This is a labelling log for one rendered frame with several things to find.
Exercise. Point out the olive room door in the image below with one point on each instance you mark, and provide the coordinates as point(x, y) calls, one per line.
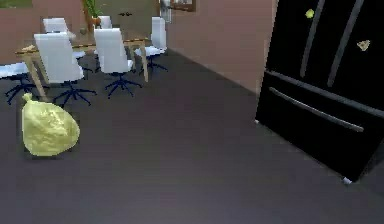
point(133, 16)

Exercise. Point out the green house plant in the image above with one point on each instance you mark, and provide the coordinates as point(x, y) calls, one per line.
point(91, 10)

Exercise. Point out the brown framed picture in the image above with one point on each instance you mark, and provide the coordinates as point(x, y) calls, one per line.
point(182, 5)

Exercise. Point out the black fridge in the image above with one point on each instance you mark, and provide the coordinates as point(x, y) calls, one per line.
point(333, 133)

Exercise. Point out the yellow tied rubbish bag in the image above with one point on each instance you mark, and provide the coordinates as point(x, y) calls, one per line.
point(48, 128)

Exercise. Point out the wooden dining table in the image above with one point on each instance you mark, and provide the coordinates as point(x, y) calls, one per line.
point(83, 43)

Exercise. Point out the yellow-green fridge magnet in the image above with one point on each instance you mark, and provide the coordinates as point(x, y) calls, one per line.
point(309, 13)

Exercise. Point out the tan triangular fridge magnet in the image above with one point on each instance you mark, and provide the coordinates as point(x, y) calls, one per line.
point(364, 45)

